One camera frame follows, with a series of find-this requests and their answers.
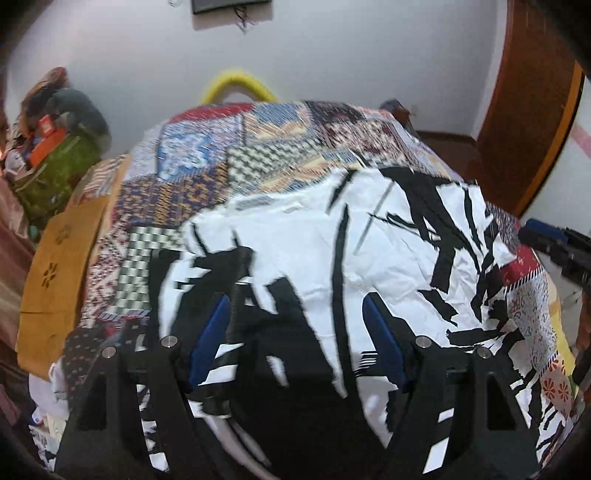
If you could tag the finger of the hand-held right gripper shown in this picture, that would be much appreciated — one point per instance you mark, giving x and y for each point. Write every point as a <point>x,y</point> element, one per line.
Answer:
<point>545,230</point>

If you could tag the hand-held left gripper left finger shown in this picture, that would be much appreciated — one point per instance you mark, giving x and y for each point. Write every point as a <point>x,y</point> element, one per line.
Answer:
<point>210,341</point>

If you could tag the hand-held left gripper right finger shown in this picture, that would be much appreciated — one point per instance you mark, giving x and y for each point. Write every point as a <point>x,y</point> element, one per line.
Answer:
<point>383,341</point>

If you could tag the black and white patterned garment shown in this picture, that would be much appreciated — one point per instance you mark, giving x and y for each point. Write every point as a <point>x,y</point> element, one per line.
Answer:
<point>369,240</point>

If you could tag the yellow fleece blanket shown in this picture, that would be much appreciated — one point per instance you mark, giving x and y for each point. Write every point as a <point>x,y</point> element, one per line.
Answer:
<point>564,332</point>

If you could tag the brown wooden door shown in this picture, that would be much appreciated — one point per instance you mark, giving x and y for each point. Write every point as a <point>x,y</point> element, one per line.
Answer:
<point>526,101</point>

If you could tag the patchwork printed blanket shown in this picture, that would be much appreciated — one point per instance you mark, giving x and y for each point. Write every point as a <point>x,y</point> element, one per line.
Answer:
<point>203,184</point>

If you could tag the wooden folding lap desk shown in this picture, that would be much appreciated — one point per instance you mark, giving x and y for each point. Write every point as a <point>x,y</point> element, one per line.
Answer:
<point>51,277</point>

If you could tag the striped bed sheet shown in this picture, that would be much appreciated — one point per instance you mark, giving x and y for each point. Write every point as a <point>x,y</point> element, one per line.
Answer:
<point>101,177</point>

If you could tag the green printed storage bag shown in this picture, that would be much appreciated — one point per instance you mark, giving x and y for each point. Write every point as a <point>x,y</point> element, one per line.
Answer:
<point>60,170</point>

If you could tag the orange flat box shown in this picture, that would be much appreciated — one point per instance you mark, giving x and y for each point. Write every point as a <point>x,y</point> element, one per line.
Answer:
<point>46,145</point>

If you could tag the grey plush toy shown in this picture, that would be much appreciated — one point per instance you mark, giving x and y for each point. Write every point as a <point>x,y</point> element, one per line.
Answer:
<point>85,110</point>

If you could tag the yellow foam hoop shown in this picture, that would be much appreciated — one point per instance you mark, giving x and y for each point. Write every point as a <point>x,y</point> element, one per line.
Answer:
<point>231,77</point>

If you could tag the brown orange crumpled cloth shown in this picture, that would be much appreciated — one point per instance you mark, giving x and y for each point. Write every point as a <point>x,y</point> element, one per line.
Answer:
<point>46,83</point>

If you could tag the small wall monitor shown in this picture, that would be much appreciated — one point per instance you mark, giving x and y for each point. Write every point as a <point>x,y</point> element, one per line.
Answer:
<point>231,5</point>

